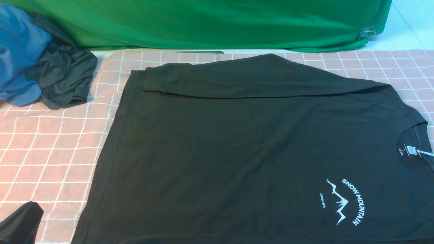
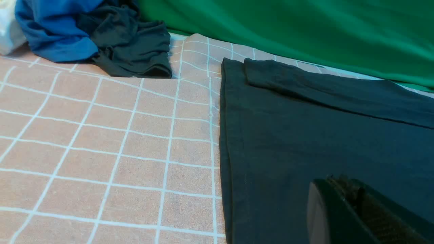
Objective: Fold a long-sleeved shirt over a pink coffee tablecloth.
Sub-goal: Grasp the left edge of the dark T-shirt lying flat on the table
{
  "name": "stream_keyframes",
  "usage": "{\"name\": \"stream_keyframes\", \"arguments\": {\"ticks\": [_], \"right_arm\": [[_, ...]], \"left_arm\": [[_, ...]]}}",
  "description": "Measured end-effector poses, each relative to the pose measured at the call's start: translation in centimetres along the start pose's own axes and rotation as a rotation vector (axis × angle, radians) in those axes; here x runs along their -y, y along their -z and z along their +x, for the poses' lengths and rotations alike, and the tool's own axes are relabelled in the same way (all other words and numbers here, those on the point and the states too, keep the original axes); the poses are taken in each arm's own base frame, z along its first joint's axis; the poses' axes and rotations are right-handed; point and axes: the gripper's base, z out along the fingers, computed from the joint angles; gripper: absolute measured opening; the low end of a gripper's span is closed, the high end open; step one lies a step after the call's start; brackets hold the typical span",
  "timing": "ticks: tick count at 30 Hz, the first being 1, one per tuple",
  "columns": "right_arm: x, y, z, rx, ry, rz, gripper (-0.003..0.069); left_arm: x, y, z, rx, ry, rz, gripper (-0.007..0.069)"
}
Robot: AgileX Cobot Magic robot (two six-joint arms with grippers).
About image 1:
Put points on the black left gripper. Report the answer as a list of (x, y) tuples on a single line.
[(22, 225)]

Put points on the dark gray long-sleeved shirt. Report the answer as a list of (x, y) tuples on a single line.
[(260, 150)]

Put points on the pink checkered tablecloth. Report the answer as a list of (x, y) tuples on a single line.
[(48, 156)]

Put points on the dark gray crumpled garment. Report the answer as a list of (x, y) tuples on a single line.
[(64, 72)]

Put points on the blue crumpled garment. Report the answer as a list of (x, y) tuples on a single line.
[(21, 45)]

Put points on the green backdrop cloth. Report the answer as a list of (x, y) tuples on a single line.
[(310, 26)]

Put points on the metal binder clip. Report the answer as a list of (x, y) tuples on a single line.
[(367, 32)]

